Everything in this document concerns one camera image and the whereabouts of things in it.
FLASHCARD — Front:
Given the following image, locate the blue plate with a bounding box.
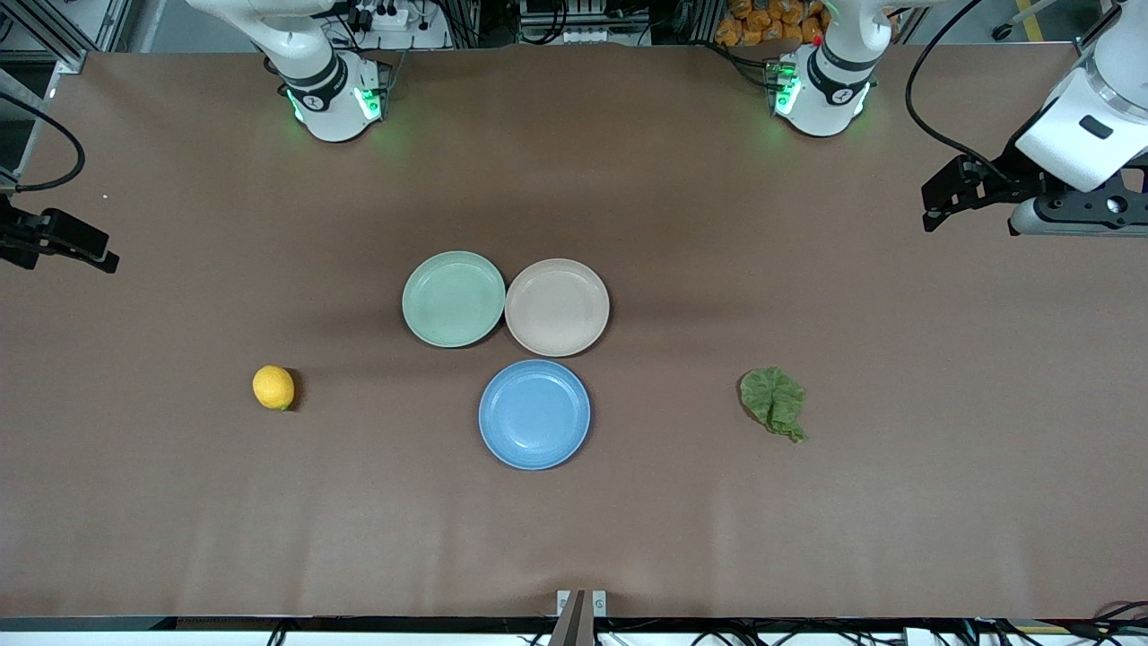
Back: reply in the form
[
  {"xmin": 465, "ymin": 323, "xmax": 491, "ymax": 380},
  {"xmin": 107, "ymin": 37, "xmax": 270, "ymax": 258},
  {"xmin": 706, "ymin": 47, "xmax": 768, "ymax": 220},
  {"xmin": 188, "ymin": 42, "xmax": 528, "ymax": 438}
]
[{"xmin": 478, "ymin": 359, "xmax": 593, "ymax": 471}]

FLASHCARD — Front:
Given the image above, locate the yellow lemon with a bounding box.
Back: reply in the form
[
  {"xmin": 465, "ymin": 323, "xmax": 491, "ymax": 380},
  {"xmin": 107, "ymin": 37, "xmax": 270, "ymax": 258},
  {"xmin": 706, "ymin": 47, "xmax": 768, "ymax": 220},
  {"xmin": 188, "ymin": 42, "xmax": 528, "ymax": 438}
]
[{"xmin": 252, "ymin": 364, "xmax": 296, "ymax": 412}]

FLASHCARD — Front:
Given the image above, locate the bag of oranges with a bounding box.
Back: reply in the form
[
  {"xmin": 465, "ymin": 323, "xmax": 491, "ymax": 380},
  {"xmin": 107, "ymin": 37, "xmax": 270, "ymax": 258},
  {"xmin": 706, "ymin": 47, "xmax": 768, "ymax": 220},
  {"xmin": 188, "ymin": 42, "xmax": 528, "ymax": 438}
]
[{"xmin": 715, "ymin": 0, "xmax": 826, "ymax": 48}]

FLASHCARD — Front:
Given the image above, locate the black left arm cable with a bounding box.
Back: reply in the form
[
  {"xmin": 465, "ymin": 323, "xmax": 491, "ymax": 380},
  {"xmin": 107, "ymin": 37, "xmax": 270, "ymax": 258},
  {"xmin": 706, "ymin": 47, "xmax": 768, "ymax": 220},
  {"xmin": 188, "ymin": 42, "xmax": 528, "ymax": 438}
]
[{"xmin": 905, "ymin": 0, "xmax": 1019, "ymax": 183}]

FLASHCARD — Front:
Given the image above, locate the beige plate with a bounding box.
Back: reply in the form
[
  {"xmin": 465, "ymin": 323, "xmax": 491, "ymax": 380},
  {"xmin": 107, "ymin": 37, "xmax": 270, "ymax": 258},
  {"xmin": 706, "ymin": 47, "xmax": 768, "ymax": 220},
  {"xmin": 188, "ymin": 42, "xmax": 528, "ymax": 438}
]
[{"xmin": 504, "ymin": 258, "xmax": 612, "ymax": 358}]

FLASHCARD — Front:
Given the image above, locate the green lettuce leaf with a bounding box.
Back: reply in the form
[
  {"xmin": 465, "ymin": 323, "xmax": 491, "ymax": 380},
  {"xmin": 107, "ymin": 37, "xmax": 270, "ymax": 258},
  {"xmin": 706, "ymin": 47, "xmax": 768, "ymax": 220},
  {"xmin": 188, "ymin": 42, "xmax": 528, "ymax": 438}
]
[{"xmin": 739, "ymin": 366, "xmax": 809, "ymax": 444}]

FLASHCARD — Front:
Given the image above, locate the green plate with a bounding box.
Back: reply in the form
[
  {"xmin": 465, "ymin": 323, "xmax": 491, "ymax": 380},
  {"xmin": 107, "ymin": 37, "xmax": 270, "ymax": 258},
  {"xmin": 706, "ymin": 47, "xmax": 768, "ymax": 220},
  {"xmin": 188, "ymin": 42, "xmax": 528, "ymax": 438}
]
[{"xmin": 401, "ymin": 250, "xmax": 508, "ymax": 349}]

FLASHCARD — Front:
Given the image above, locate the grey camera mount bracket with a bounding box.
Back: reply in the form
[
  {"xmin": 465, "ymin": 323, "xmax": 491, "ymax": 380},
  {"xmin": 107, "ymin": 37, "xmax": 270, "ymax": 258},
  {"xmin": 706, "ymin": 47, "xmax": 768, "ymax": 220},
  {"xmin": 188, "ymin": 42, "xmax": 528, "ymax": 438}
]
[{"xmin": 556, "ymin": 589, "xmax": 608, "ymax": 646}]

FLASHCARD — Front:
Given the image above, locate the black equipment rack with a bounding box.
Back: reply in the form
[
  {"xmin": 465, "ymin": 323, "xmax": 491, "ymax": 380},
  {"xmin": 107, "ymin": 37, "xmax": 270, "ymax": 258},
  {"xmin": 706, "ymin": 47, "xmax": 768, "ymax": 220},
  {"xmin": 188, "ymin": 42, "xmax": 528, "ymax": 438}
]
[{"xmin": 518, "ymin": 0, "xmax": 651, "ymax": 48}]

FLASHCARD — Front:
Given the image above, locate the white power strip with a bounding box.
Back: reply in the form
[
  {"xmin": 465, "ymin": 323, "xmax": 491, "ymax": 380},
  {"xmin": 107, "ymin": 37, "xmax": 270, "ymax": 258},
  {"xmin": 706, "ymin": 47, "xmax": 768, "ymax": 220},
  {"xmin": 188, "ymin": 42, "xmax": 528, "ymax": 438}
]
[{"xmin": 345, "ymin": 3, "xmax": 410, "ymax": 33}]

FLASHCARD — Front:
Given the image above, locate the brown table cover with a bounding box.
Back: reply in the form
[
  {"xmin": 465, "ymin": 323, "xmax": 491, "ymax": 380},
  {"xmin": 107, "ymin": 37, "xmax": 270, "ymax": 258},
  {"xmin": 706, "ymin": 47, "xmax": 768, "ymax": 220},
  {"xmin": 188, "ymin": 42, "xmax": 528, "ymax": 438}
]
[{"xmin": 0, "ymin": 43, "xmax": 1148, "ymax": 622}]

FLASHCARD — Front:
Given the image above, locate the aluminium frame profile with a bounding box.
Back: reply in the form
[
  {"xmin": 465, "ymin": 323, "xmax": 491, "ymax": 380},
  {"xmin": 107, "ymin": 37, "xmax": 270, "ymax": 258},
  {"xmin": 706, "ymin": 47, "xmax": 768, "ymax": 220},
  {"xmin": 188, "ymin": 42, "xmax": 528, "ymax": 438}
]
[{"xmin": 0, "ymin": 0, "xmax": 135, "ymax": 74}]

